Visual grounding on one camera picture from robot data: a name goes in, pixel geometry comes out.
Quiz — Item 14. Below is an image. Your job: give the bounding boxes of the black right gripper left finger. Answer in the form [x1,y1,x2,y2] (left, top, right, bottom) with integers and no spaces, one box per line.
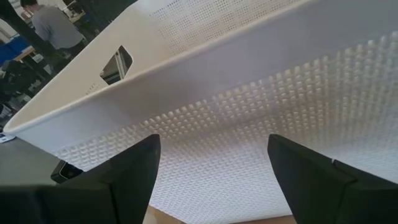
[57,134,162,224]

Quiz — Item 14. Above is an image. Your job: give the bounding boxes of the white perforated plastic basket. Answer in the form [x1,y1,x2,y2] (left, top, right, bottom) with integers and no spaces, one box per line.
[2,0,398,224]

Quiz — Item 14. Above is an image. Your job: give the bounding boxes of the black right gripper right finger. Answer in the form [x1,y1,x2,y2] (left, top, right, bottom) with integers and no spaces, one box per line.
[267,134,398,224]

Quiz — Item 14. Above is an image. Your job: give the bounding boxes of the small black device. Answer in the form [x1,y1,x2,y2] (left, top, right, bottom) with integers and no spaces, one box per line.
[50,159,84,184]

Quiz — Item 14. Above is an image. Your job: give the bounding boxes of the person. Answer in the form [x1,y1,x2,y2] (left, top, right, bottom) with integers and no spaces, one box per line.
[19,0,88,51]

